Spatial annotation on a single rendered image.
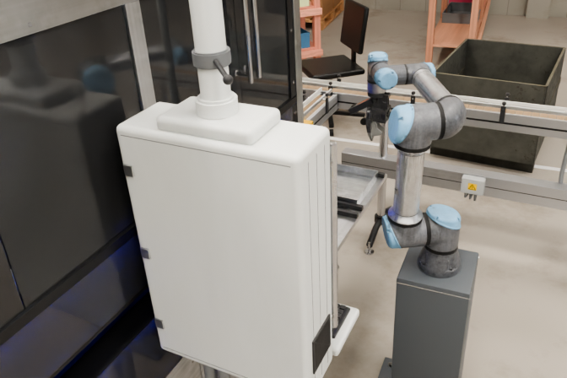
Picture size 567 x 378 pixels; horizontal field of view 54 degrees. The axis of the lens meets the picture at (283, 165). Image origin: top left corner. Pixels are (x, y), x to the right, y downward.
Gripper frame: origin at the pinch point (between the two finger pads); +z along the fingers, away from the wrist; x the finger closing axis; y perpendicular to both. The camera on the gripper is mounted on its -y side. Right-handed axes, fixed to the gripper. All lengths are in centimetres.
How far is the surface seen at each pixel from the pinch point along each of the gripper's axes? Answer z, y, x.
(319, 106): 17, -49, 61
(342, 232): 21.6, 2.4, -38.2
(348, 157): 57, -41, 85
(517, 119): 18, 50, 82
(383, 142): 44, -20, 86
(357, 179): 21.4, -5.7, 1.3
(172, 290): 3, -21, -107
